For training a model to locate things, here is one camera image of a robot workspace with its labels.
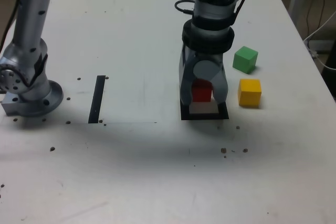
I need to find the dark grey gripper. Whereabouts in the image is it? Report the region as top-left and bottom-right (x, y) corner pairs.
(178, 47), (229, 107)

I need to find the red cube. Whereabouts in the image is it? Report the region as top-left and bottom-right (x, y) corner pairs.
(192, 79), (213, 103)

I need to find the yellow cube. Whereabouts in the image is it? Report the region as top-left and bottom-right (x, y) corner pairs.
(237, 78), (263, 108)

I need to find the green cube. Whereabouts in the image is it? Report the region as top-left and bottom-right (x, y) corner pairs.
(232, 46), (259, 74)

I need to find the black tape square outline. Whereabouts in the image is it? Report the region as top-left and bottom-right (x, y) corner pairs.
(180, 100), (230, 122)

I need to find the black tape strip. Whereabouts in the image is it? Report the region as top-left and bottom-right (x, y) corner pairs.
(88, 75), (106, 124)

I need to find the white power strip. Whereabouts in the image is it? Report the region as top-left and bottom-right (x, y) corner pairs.
(304, 39), (336, 51)

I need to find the white cable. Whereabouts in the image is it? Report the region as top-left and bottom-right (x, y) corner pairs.
(303, 10), (336, 70)

